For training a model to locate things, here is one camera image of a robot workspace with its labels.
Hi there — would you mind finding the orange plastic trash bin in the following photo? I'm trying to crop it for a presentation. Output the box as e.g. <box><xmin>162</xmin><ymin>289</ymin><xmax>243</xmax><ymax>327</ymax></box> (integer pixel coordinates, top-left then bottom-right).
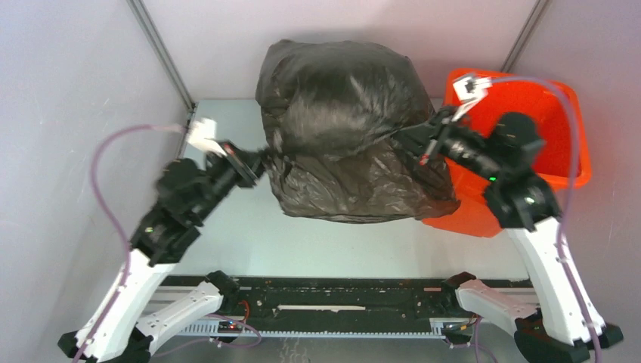
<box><xmin>423</xmin><ymin>82</ymin><xmax>571</xmax><ymax>237</ymax></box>

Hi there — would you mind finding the black plastic trash bag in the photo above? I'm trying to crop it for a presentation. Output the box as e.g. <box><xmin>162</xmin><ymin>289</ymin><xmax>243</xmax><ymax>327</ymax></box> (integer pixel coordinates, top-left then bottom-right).
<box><xmin>255</xmin><ymin>39</ymin><xmax>460</xmax><ymax>224</ymax></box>

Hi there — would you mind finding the grey cable duct strip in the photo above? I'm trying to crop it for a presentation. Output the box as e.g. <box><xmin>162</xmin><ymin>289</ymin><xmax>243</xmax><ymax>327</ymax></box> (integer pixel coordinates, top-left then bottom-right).
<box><xmin>177</xmin><ymin>320</ymin><xmax>445</xmax><ymax>340</ymax></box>

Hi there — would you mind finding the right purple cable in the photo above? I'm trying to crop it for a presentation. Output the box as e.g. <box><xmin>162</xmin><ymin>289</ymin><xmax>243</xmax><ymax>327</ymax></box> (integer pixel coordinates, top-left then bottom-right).
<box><xmin>451</xmin><ymin>76</ymin><xmax>602</xmax><ymax>363</ymax></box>

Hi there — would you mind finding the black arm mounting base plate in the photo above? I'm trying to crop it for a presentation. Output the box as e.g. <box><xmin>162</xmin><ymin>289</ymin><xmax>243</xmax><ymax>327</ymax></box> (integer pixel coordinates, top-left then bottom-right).
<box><xmin>159</xmin><ymin>274</ymin><xmax>534</xmax><ymax>332</ymax></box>

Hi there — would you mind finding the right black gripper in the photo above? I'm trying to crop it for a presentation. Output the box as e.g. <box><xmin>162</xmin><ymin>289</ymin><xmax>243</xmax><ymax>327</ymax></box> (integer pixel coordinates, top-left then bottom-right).
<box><xmin>384</xmin><ymin>103</ymin><xmax>498</xmax><ymax>179</ymax></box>

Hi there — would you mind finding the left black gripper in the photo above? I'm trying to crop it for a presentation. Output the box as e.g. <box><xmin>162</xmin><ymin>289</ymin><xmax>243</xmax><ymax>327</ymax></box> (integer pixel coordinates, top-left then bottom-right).
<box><xmin>194</xmin><ymin>138</ymin><xmax>278</xmax><ymax>222</ymax></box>

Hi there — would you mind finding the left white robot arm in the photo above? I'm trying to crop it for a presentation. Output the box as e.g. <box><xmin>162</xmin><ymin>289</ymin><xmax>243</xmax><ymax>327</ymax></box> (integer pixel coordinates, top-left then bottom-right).
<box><xmin>58</xmin><ymin>141</ymin><xmax>267</xmax><ymax>362</ymax></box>

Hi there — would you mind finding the aluminium frame rail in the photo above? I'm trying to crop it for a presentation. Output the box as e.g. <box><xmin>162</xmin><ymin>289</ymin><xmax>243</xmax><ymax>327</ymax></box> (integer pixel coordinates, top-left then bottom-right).
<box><xmin>116</xmin><ymin>285</ymin><xmax>572</xmax><ymax>321</ymax></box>

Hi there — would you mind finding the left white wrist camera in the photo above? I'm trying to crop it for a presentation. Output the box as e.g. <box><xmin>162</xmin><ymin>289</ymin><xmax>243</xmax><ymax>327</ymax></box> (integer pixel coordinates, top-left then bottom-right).
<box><xmin>186</xmin><ymin>118</ymin><xmax>227</xmax><ymax>157</ymax></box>

